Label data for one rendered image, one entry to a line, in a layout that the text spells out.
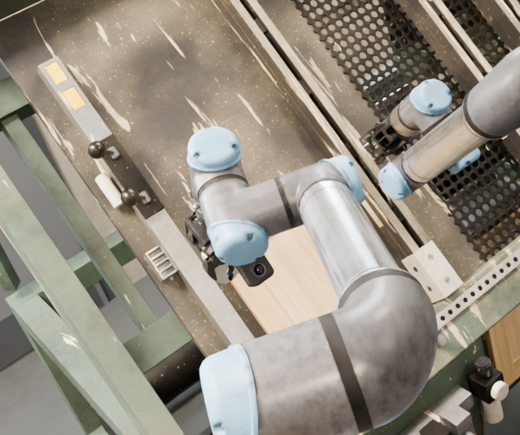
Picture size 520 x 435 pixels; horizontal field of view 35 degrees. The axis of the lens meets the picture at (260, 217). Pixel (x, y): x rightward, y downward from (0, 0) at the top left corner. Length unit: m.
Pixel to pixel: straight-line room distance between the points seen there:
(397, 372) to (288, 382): 0.10
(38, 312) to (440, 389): 1.33
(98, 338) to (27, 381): 2.15
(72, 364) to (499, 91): 1.51
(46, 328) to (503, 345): 1.37
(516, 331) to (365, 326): 1.83
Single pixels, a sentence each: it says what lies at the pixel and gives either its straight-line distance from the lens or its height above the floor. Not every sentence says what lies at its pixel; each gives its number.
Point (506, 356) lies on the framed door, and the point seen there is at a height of 0.37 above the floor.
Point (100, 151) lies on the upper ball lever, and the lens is 1.69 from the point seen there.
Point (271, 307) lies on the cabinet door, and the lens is 1.82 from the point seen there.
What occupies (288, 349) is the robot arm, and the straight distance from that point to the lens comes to 0.75.
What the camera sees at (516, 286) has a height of 0.85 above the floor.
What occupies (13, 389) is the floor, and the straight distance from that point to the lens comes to 3.85.
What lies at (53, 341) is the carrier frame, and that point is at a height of 0.79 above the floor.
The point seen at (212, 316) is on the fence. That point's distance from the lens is 1.76.
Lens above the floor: 2.16
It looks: 31 degrees down
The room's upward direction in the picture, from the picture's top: 20 degrees counter-clockwise
